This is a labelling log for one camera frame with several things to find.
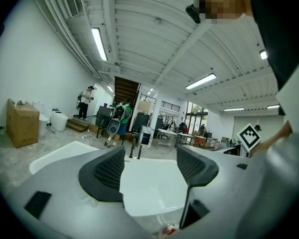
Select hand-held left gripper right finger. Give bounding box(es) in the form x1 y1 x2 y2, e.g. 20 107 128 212
176 144 250 230

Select white metal table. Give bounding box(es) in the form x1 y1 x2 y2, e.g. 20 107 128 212
157 128 177 150

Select person's black shirt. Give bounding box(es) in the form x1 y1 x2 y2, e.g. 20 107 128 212
244 0 299 92

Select ceiling air vent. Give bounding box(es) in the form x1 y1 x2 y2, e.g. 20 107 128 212
61 0 80 18

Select white smart toilet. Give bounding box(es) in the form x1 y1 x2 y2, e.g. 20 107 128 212
50 108 69 132

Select marble patterned box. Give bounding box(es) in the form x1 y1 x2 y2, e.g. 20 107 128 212
139 125 155 148

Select black head-worn camera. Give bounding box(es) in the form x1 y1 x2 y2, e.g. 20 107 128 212
185 3 201 24

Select brown cardboard box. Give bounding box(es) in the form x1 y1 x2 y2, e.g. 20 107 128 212
6 98 40 149

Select brown wooden staircase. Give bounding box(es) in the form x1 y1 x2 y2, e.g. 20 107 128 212
114 76 142 107

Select black faucet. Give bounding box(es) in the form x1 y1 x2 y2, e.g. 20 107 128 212
129 137 137 158

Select wooden steps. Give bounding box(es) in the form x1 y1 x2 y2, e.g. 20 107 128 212
66 117 89 133

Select person's right forearm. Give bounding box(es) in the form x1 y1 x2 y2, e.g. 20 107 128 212
249 120 292 158

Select black cabinet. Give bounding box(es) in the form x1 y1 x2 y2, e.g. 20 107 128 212
133 112 150 133

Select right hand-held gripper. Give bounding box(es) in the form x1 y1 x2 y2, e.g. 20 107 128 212
223 122 261 158

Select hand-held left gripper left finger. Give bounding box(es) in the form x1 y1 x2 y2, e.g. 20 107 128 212
9 145 152 239

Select white tank toilet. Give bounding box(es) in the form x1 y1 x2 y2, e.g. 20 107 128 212
32 101 49 136

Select black balcony railing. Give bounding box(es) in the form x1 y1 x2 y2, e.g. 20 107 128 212
140 93 181 112

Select white bathtub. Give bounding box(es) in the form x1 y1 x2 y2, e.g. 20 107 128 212
29 140 190 218

